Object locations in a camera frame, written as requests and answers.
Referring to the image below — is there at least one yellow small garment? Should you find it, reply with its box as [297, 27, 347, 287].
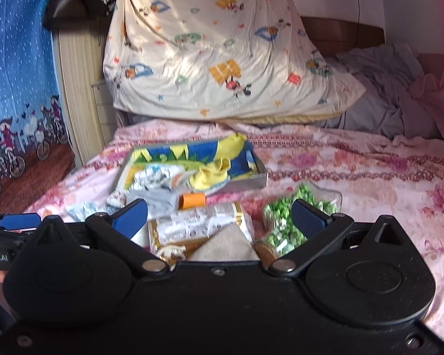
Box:
[188, 157, 231, 191]

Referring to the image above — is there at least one brown wooden headboard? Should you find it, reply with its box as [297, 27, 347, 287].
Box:
[301, 17, 385, 57]

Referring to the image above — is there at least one blue bicycle-print curtain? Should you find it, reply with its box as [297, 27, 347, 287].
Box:
[0, 0, 74, 213]

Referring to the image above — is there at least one orange cylindrical cap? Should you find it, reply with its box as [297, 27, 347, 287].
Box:
[179, 192, 206, 210]

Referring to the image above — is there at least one black hanging bag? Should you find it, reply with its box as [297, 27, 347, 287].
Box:
[43, 0, 116, 30]

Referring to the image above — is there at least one cartoon-print cream quilt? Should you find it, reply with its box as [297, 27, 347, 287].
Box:
[103, 0, 365, 123]

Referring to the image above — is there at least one pink floral bed sheet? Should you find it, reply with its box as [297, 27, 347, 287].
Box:
[29, 120, 444, 340]

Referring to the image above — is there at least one grey crumpled blanket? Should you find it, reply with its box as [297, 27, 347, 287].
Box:
[313, 43, 442, 139]

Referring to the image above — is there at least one beige wooden cabinet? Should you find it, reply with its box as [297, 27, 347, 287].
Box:
[53, 18, 110, 167]

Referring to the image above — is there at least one light blue small cloth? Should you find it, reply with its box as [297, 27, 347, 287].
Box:
[66, 202, 117, 222]

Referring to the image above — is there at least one grey white crumpled cloth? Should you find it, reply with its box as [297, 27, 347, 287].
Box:
[106, 164, 186, 220]

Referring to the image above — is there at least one grey tray box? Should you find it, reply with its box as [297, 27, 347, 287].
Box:
[116, 136, 269, 197]

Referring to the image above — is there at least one bag of green paper stars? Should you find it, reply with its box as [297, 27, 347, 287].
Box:
[253, 181, 342, 268]

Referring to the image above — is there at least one gold white snack bag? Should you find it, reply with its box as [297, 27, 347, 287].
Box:
[147, 202, 254, 262]

